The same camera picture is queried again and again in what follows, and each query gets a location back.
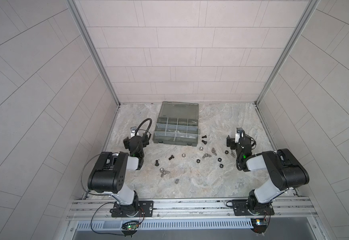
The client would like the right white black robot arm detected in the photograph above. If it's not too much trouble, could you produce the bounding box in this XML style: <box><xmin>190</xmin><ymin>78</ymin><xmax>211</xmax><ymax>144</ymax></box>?
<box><xmin>226</xmin><ymin>131</ymin><xmax>309</xmax><ymax>216</ymax></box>

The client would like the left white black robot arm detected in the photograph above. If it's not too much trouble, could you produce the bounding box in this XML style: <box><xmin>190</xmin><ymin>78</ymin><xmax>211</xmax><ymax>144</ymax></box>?
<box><xmin>88</xmin><ymin>136</ymin><xmax>154</xmax><ymax>218</ymax></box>

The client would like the grey plastic organizer box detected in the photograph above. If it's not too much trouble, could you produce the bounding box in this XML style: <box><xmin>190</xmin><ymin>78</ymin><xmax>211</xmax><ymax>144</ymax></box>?
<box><xmin>153</xmin><ymin>101</ymin><xmax>199</xmax><ymax>147</ymax></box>

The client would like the right controller board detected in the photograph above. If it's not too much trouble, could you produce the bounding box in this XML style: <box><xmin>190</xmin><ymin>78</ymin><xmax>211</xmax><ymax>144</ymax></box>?
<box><xmin>250</xmin><ymin>219</ymin><xmax>268</xmax><ymax>234</ymax></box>

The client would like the controller board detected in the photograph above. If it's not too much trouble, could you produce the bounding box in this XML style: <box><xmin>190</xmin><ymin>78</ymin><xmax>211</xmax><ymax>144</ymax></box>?
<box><xmin>250</xmin><ymin>219</ymin><xmax>268</xmax><ymax>234</ymax></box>
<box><xmin>121</xmin><ymin>221</ymin><xmax>140</xmax><ymax>237</ymax></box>

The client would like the left controller board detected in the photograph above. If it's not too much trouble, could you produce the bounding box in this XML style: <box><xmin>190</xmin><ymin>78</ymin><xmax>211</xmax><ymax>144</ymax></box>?
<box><xmin>121</xmin><ymin>221</ymin><xmax>140</xmax><ymax>237</ymax></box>

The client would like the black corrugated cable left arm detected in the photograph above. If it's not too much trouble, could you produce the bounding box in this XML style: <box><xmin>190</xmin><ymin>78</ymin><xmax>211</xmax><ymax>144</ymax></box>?
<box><xmin>132</xmin><ymin>118</ymin><xmax>153</xmax><ymax>157</ymax></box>

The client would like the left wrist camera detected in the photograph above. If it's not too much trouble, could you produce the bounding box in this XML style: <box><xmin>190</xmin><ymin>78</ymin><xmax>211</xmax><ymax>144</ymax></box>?
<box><xmin>131</xmin><ymin>126</ymin><xmax>137</xmax><ymax>138</ymax></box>

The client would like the aluminium mounting rail frame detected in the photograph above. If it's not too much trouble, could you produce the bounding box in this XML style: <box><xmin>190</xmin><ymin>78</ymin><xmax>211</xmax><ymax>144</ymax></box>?
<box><xmin>66</xmin><ymin>196</ymin><xmax>319</xmax><ymax>233</ymax></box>

